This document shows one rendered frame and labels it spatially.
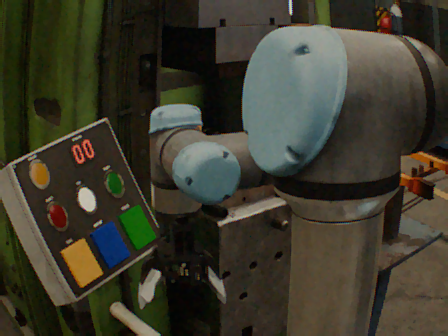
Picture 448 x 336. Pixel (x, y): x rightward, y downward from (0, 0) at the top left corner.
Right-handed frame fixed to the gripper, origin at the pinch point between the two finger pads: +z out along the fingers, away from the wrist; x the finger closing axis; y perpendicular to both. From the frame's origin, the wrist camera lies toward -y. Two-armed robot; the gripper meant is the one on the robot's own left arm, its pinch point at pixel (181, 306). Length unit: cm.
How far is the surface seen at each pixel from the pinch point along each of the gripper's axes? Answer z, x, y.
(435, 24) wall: -17, 612, -767
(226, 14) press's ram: -46, 20, -49
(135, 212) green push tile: -10.0, -4.4, -21.9
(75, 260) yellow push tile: -8.5, -18.7, -3.8
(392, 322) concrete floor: 93, 115, -97
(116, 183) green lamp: -15.5, -7.8, -23.5
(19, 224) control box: -14.8, -30.0, -6.6
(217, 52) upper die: -36, 18, -48
